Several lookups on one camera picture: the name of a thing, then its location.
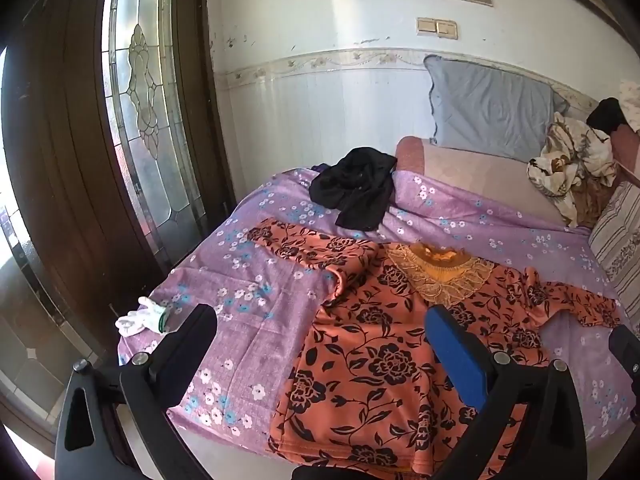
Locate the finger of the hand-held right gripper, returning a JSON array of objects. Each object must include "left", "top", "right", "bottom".
[{"left": 608, "top": 324, "right": 640, "bottom": 386}]

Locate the black cloth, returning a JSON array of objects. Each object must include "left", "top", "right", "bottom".
[{"left": 586, "top": 97, "right": 628, "bottom": 136}]

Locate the striped floral pillow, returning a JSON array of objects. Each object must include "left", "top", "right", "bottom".
[{"left": 589, "top": 180, "right": 640, "bottom": 321}]

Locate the white glove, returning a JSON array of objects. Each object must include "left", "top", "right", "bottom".
[{"left": 115, "top": 296, "right": 171, "bottom": 337}]

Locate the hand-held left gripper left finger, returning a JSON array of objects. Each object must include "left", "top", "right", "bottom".
[{"left": 54, "top": 303, "right": 219, "bottom": 480}]

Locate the grey pillow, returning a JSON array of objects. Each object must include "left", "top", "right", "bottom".
[{"left": 424, "top": 55, "right": 568, "bottom": 163}]

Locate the white printed cloth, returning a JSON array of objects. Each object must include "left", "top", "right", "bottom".
[{"left": 619, "top": 80, "right": 640, "bottom": 133}]

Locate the beige floral crumpled cloth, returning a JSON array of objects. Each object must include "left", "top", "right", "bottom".
[{"left": 527, "top": 110, "right": 626, "bottom": 228}]

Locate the black garment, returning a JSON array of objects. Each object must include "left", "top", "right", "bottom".
[{"left": 309, "top": 147, "right": 398, "bottom": 232}]

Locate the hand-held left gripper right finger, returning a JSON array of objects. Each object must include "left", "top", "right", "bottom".
[{"left": 424, "top": 305, "right": 587, "bottom": 480}]

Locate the orange black floral blouse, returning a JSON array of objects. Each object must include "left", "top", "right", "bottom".
[{"left": 248, "top": 217, "right": 621, "bottom": 476}]

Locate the wooden door with stained glass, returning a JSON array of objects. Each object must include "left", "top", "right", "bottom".
[{"left": 0, "top": 0, "right": 236, "bottom": 461}]

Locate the purple floral bedsheet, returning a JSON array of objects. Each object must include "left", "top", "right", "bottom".
[{"left": 117, "top": 167, "right": 638, "bottom": 466}]

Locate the beige wall light switch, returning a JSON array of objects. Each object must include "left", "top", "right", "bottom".
[{"left": 416, "top": 16, "right": 458, "bottom": 40}]

